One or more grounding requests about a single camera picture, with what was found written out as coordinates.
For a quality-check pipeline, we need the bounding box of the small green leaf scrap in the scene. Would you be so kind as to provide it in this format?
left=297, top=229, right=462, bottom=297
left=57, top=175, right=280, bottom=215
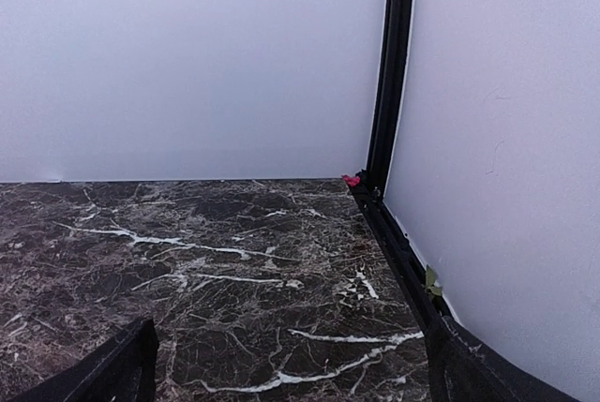
left=423, top=265, right=443, bottom=301

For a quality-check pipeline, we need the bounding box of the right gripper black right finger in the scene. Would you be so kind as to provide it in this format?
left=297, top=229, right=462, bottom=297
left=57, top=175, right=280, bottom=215
left=426, top=316, right=574, bottom=402

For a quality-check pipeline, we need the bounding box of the right black side rail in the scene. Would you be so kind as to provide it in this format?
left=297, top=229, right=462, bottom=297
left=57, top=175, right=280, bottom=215
left=349, top=173, right=451, bottom=331

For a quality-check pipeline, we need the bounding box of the small red scrap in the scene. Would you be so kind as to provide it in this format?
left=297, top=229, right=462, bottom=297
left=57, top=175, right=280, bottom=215
left=341, top=174, right=361, bottom=187

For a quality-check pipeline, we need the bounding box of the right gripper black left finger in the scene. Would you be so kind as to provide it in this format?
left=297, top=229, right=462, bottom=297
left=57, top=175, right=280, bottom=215
left=13, top=318, right=158, bottom=402

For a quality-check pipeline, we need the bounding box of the right black frame post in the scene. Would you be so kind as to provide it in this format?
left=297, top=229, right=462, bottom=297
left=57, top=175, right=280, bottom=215
left=366, top=0, right=413, bottom=198

